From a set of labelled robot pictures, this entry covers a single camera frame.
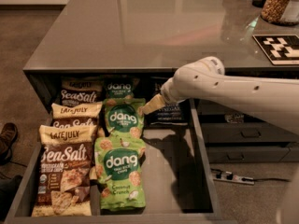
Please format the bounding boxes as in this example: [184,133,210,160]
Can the white power strip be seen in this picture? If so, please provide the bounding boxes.
[212,172,254,185]

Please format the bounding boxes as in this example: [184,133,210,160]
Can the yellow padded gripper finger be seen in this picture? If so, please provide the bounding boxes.
[142,93,165,115]

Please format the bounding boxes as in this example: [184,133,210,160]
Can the black power cable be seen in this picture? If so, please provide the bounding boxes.
[249,177,292,184]

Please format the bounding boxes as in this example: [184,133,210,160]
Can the jar of granola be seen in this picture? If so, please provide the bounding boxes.
[261,0,299,25]

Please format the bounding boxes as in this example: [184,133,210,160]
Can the open grey top drawer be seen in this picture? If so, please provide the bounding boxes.
[4,101,236,224]

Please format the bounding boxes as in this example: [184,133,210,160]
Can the brown sea salt bag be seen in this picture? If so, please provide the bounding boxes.
[32,125,96,217]
[61,77,103,107]
[51,102,105,137]

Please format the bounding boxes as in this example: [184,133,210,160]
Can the brown shoe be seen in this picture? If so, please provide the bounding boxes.
[0,122,18,155]

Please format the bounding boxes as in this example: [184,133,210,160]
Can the dark blue Kettle chip bag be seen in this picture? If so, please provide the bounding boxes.
[147,77,189,125]

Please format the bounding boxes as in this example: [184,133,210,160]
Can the upper grey right drawer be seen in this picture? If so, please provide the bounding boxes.
[197,100,235,115]

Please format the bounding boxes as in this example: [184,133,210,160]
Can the black white marker tag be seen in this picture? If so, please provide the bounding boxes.
[253,35,299,65]

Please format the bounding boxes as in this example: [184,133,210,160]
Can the grey drawer with handle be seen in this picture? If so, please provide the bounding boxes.
[201,122,299,143]

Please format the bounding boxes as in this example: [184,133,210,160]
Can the front brown Sea Salt bag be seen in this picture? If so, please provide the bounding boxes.
[32,125,96,217]

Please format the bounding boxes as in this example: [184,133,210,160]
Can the back brown Sea Salt bag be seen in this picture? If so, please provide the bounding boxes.
[61,77,103,107]

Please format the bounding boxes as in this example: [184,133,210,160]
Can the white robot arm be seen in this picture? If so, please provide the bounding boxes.
[143,57,299,134]

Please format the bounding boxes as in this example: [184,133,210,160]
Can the green dang bag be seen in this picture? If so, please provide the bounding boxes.
[94,136,146,211]
[104,98,146,138]
[105,77,139,99]

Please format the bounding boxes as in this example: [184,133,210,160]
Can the lower grey drawer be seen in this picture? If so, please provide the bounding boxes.
[206,147,299,163]

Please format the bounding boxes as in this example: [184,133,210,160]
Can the dark trouser leg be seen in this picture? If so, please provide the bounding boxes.
[0,175,22,221]

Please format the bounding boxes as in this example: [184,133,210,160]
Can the middle brown Sea Salt bag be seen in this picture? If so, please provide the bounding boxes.
[51,102,105,137]

